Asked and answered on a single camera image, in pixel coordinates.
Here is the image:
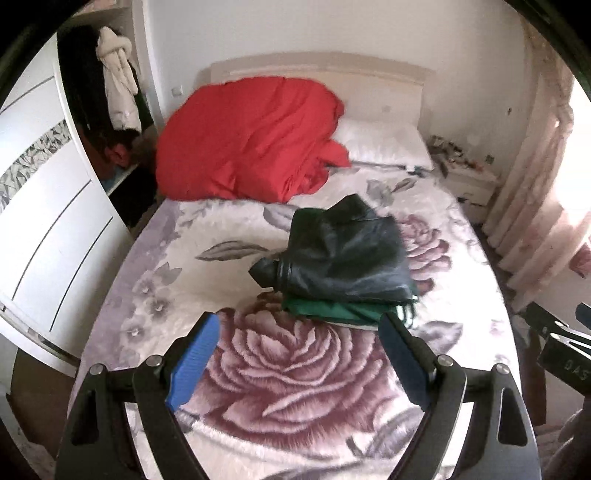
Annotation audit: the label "pink floral curtain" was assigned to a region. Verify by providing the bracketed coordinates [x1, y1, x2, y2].
[482, 76, 591, 289]

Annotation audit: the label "dark hanging clothes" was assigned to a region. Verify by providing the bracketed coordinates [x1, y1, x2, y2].
[59, 25, 108, 139]

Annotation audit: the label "cream bed headboard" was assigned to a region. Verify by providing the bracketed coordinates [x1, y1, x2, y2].
[209, 52, 437, 136]

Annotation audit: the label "white pillow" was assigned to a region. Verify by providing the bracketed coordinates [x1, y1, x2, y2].
[333, 117, 435, 172]

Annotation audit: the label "white wardrobe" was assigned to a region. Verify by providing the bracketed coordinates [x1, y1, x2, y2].
[0, 28, 160, 376]

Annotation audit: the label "person's right hand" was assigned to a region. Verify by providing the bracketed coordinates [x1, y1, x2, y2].
[558, 410, 591, 467]

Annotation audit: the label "white nightstand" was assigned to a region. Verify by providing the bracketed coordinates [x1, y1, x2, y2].
[444, 162, 503, 209]

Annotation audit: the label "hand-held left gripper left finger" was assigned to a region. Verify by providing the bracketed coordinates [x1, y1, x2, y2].
[54, 311, 222, 480]

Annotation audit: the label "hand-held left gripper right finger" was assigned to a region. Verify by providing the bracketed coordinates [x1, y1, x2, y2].
[377, 311, 542, 480]

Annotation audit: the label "red quilt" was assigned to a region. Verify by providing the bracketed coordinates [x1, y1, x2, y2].
[154, 76, 352, 204]

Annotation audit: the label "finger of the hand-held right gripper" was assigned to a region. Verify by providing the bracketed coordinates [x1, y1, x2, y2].
[525, 301, 591, 337]

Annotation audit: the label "floral printed blanket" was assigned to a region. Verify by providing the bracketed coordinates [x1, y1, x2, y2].
[68, 162, 523, 480]

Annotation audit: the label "green garment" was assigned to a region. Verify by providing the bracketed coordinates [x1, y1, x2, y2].
[281, 295, 416, 330]

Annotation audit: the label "black leather jacket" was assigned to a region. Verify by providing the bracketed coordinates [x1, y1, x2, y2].
[248, 194, 420, 306]

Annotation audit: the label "white hanging coat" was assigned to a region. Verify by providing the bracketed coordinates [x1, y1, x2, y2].
[95, 25, 143, 134]

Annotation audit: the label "red folded cloth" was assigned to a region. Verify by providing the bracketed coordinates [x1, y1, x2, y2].
[105, 142, 134, 169]

